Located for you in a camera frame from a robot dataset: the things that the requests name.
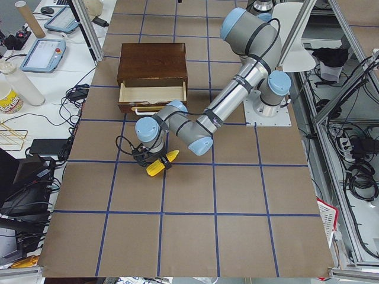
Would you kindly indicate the yellow corn cob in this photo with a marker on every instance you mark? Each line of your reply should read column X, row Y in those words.
column 156, row 167

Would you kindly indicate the wooden drawer with white handle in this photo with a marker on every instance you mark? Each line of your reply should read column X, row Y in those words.
column 147, row 100

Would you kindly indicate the dark wooden drawer box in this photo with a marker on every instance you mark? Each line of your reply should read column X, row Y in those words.
column 152, row 64

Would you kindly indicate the black power adapter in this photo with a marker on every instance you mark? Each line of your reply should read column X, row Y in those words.
column 47, row 146

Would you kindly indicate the blue teach pendant near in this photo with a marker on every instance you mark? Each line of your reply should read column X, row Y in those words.
column 44, row 56

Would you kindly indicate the blue teach pendant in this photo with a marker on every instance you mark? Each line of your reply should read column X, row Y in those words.
column 63, row 21
column 44, row 56

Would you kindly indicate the frosted plastic bottle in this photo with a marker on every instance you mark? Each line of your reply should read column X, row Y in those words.
column 21, row 84

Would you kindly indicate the white plastic basket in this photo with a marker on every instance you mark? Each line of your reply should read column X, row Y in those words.
column 329, row 216

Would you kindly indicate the yellow printed paper cup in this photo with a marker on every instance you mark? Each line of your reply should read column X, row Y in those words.
column 10, row 101

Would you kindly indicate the blue teach pendant far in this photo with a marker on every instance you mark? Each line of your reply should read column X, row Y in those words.
column 63, row 21

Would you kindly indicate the cardboard tube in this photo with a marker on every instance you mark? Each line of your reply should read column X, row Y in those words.
column 29, row 18

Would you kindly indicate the black computer mouse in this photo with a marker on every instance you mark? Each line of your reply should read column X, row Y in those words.
column 47, row 10

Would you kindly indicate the aluminium frame post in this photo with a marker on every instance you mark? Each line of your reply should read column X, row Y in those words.
column 82, row 18

